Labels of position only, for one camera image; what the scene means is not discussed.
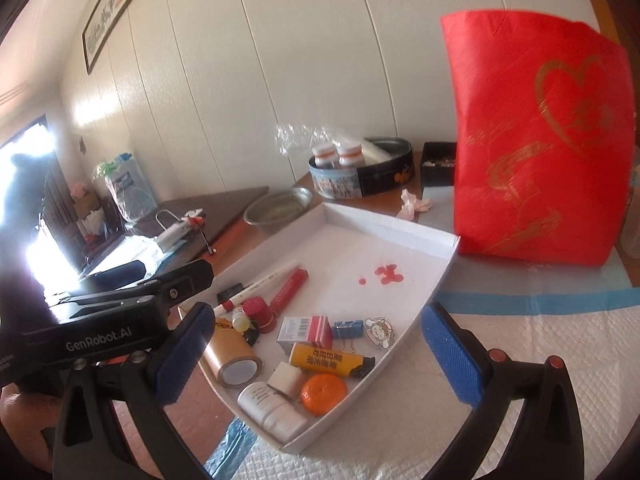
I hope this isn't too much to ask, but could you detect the brown tape roll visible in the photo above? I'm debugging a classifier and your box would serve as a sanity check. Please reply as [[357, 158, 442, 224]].
[[204, 323, 262, 389]]

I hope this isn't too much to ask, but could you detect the cartoon character badge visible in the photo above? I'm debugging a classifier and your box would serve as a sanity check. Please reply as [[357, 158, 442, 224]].
[[363, 318, 396, 350]]

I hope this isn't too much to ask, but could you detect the crumpled pink tissue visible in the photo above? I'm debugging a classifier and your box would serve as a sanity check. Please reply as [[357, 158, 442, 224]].
[[396, 188, 433, 221]]

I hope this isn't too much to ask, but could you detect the red white small box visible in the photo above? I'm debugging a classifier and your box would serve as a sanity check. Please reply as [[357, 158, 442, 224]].
[[277, 315, 333, 354]]

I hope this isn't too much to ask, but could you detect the orange label pill bottle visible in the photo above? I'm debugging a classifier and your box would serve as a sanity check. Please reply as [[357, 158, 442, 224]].
[[311, 143, 340, 169]]

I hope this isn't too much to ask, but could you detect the left hand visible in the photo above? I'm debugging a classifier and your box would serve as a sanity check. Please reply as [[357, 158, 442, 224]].
[[1, 384, 62, 479]]

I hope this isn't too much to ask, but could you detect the white power strip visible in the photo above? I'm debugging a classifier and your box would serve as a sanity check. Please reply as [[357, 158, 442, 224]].
[[154, 208, 205, 254]]

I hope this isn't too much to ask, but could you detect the white quilted mat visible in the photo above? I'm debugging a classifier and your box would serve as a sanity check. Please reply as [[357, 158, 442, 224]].
[[235, 307, 639, 479]]

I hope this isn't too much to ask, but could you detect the red gift bag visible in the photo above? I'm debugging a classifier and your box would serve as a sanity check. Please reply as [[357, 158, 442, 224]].
[[442, 10, 636, 266]]

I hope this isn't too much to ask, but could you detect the blue binder clip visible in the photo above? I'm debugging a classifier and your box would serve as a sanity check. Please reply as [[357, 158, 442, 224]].
[[331, 320, 364, 353]]

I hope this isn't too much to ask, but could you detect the white cardboard tray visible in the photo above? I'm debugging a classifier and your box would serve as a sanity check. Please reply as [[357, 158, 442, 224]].
[[185, 204, 459, 455]]

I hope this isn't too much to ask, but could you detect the red cap small bottle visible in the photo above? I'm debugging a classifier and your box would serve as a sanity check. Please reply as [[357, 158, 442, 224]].
[[242, 297, 277, 334]]

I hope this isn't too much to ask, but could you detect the white square eraser block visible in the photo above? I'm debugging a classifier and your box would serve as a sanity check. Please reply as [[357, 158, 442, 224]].
[[267, 362, 307, 400]]

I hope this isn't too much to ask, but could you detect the orange tangerine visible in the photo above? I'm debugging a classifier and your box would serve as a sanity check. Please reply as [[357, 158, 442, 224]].
[[299, 374, 347, 416]]

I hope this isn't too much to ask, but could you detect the round decorated tin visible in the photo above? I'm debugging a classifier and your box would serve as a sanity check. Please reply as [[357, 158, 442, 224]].
[[308, 138, 416, 200]]

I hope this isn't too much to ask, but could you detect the framed wall picture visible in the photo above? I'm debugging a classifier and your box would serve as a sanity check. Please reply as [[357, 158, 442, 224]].
[[81, 0, 131, 74]]

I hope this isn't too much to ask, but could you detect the red flat pen box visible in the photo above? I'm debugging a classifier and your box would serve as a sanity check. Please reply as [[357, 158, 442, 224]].
[[269, 268, 308, 316]]

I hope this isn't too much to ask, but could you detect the metal bowl with pellets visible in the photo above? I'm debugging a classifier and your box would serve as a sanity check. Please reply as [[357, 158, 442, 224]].
[[243, 186, 314, 234]]

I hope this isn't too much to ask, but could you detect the white red marker pen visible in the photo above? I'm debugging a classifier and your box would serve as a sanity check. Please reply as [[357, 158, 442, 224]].
[[214, 261, 298, 316]]

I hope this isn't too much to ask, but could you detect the black small box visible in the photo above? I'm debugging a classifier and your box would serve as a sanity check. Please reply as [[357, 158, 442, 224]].
[[420, 142, 457, 188]]

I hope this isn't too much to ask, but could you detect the white cream tube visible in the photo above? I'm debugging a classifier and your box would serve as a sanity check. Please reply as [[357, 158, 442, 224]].
[[238, 382, 309, 444]]

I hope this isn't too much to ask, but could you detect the blue printed plastic bag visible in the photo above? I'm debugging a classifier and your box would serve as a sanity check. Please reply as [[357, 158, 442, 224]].
[[93, 153, 157, 224]]

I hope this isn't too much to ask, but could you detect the dark wooden side table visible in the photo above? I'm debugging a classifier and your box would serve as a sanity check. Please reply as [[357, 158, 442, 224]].
[[81, 186, 269, 276]]

